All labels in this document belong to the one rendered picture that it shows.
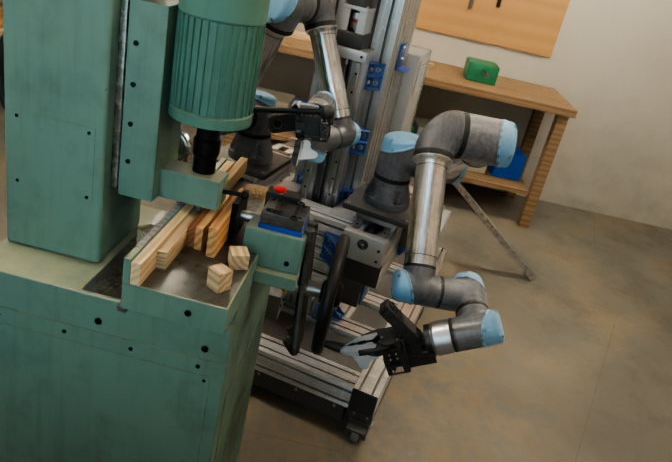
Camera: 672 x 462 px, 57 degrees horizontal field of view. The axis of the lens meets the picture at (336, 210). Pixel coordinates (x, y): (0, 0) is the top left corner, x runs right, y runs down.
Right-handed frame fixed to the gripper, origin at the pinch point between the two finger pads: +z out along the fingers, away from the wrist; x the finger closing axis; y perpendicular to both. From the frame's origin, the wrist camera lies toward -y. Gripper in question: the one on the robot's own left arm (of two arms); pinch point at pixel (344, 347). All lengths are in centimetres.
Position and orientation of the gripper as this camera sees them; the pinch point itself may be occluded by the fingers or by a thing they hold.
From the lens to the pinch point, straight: 146.2
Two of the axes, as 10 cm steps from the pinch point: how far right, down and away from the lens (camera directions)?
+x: 1.3, -3.7, 9.2
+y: 3.0, 9.0, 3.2
